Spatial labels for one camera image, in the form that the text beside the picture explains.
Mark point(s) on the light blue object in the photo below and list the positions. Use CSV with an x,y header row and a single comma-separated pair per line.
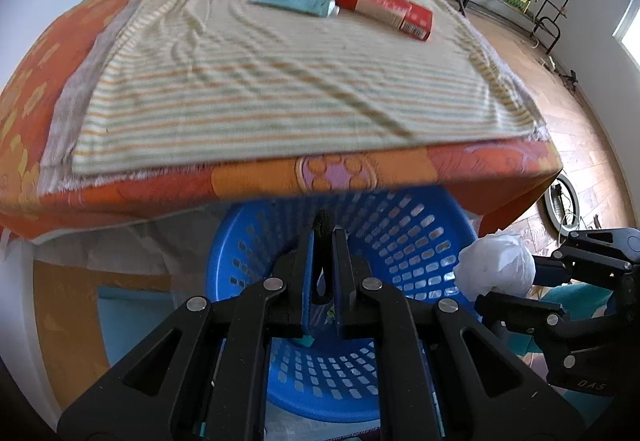
x,y
135,321

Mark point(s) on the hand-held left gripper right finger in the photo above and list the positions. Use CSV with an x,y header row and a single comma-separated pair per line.
x,y
345,291

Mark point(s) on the yellow striped towel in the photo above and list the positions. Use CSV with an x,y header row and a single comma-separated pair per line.
x,y
250,86

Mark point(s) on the pink plaid fringed towel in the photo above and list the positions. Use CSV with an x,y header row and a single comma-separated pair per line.
x,y
70,111

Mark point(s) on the orange floral tablecloth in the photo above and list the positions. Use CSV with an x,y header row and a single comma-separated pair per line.
x,y
200,186

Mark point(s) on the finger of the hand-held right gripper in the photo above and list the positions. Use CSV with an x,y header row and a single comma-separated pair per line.
x,y
525,313
550,271

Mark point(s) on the white plastic bag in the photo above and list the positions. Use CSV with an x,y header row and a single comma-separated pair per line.
x,y
495,261

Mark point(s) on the red box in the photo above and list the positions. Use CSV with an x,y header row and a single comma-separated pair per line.
x,y
380,6

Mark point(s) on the blue plastic basket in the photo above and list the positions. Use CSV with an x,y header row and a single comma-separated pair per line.
x,y
400,241

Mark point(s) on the window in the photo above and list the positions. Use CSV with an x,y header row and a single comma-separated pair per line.
x,y
631,26

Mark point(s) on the clear plastic sheet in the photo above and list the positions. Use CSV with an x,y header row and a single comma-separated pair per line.
x,y
125,251

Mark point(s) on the teal tube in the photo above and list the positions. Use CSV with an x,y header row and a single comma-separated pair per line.
x,y
290,3

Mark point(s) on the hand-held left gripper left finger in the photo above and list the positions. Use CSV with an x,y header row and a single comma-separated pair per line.
x,y
300,281

